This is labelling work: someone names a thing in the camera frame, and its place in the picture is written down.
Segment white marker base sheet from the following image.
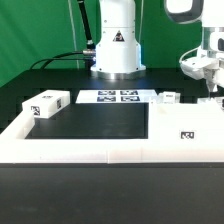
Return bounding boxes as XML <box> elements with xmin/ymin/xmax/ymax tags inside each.
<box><xmin>76</xmin><ymin>89</ymin><xmax>157</xmax><ymax>104</ymax></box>

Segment white block with marker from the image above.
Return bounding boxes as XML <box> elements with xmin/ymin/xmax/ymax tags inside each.
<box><xmin>22</xmin><ymin>90</ymin><xmax>70</xmax><ymax>119</ymax></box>

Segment white U-shaped fence frame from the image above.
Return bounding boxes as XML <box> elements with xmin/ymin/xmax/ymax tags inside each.
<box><xmin>0</xmin><ymin>112</ymin><xmax>224</xmax><ymax>164</ymax></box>

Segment white cabinet body box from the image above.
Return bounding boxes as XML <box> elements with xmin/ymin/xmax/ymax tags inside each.
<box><xmin>148</xmin><ymin>101</ymin><xmax>224</xmax><ymax>142</ymax></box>

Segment small white cabinet part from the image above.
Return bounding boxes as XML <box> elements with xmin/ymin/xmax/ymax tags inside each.
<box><xmin>158</xmin><ymin>91</ymin><xmax>180</xmax><ymax>104</ymax></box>

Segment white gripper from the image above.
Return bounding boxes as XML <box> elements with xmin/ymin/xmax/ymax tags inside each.
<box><xmin>201</xmin><ymin>50</ymin><xmax>224</xmax><ymax>93</ymax></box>

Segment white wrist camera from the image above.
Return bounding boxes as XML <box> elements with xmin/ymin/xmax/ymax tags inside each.
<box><xmin>179</xmin><ymin>47</ymin><xmax>208</xmax><ymax>80</ymax></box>

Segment thin white cord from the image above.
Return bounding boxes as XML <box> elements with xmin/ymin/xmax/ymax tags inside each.
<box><xmin>67</xmin><ymin>0</ymin><xmax>80</xmax><ymax>70</ymax></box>

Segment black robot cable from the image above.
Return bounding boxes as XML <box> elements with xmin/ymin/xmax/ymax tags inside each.
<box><xmin>29</xmin><ymin>0</ymin><xmax>98</xmax><ymax>70</ymax></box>

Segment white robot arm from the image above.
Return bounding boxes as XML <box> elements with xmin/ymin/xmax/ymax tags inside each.
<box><xmin>91</xmin><ymin>0</ymin><xmax>224</xmax><ymax>92</ymax></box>

